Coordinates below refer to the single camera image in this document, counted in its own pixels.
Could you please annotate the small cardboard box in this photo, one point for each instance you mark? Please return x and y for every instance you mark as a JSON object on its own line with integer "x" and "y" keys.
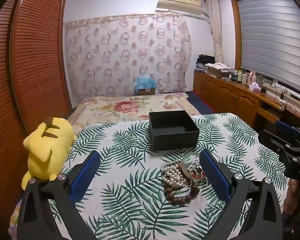
{"x": 146, "y": 91}

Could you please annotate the grey window blind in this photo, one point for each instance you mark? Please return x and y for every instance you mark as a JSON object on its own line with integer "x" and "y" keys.
{"x": 275, "y": 37}

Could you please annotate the stack of folded clothes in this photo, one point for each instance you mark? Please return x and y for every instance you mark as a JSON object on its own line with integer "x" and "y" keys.
{"x": 204, "y": 62}

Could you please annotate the black square box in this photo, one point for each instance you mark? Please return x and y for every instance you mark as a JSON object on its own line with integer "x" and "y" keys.
{"x": 173, "y": 132}

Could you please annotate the cardboard box with papers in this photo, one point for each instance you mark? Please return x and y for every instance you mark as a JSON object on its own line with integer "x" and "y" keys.
{"x": 218, "y": 70}

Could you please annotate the wooden louvered wardrobe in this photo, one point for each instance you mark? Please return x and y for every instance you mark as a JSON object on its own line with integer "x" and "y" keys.
{"x": 37, "y": 55}

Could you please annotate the wooden sideboard cabinet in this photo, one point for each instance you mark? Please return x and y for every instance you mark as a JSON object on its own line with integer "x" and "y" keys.
{"x": 225, "y": 92}

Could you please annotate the leaf print tablecloth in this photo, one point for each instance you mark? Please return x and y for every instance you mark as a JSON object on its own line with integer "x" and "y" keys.
{"x": 140, "y": 192}

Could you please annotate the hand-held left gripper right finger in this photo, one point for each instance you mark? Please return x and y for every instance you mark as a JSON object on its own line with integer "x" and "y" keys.
{"x": 215, "y": 177}

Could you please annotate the pink tissue box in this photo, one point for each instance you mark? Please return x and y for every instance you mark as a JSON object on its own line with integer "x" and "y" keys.
{"x": 254, "y": 87}

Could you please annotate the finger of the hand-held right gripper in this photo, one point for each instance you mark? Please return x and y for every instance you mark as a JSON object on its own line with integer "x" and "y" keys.
{"x": 272, "y": 140}
{"x": 286, "y": 129}

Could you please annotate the wooden window frame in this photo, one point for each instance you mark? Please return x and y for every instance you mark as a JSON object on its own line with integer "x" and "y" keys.
{"x": 237, "y": 35}

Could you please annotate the pink bottle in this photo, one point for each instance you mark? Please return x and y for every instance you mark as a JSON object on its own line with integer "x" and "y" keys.
{"x": 252, "y": 76}

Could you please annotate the floral bed blanket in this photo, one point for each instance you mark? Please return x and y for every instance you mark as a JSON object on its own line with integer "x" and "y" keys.
{"x": 125, "y": 107}

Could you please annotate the blue plush toy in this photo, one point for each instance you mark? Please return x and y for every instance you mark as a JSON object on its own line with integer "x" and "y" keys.
{"x": 145, "y": 82}

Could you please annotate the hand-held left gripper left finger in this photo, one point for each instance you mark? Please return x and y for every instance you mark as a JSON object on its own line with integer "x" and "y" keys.
{"x": 86, "y": 175}

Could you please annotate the white bangle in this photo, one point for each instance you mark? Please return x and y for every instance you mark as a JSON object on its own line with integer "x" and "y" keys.
{"x": 184, "y": 167}

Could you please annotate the person's right hand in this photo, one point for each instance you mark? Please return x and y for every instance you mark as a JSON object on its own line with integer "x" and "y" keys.
{"x": 293, "y": 192}

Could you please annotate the white air conditioner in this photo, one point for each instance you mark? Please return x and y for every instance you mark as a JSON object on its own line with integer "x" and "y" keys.
{"x": 180, "y": 2}

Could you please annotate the row of small bottles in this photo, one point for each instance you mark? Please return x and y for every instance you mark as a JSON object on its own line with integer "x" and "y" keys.
{"x": 240, "y": 76}

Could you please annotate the navy bed sheet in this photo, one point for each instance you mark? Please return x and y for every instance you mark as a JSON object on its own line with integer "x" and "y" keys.
{"x": 202, "y": 105}

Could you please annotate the white tied curtain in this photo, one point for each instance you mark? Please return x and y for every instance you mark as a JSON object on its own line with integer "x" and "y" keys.
{"x": 216, "y": 30}

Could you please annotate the yellow plush toy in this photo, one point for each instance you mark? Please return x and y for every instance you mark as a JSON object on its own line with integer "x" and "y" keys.
{"x": 48, "y": 150}

